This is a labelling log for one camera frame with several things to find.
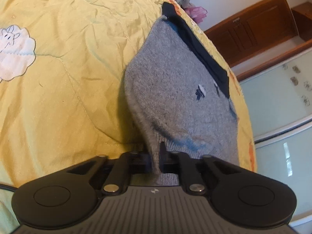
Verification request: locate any grey and navy knit sweater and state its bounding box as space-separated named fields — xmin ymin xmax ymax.
xmin=124 ymin=2 xmax=239 ymax=186

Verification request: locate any frosted glass wardrobe door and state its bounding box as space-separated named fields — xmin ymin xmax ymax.
xmin=241 ymin=50 xmax=311 ymax=221

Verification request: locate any yellow carrot print quilt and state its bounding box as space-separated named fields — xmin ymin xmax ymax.
xmin=0 ymin=0 xmax=256 ymax=234

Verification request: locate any brown wooden door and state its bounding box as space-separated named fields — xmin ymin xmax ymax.
xmin=205 ymin=0 xmax=298 ymax=67

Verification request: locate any pink plastic bag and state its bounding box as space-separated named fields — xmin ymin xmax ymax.
xmin=184 ymin=6 xmax=207 ymax=23

